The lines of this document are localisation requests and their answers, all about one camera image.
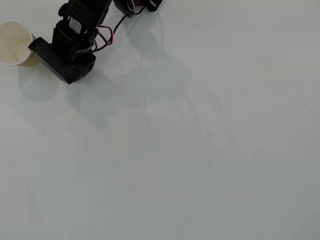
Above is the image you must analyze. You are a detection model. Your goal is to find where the beige paper cup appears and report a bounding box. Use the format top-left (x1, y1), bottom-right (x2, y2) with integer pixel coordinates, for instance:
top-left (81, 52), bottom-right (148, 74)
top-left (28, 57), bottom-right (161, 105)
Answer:
top-left (0, 20), bottom-right (41, 68)

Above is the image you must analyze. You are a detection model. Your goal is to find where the black camera cable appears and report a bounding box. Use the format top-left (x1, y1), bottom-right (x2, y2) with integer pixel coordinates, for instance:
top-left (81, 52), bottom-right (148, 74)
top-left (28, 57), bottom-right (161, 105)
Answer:
top-left (73, 5), bottom-right (147, 55)

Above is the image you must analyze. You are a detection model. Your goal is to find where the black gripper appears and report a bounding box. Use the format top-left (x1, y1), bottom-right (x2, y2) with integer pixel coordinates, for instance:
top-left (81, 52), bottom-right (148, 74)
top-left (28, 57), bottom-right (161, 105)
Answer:
top-left (72, 50), bottom-right (97, 81)

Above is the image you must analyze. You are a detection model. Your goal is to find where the red servo wire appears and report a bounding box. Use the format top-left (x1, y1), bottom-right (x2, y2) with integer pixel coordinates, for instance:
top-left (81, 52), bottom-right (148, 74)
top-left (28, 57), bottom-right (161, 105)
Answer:
top-left (95, 24), bottom-right (115, 46)

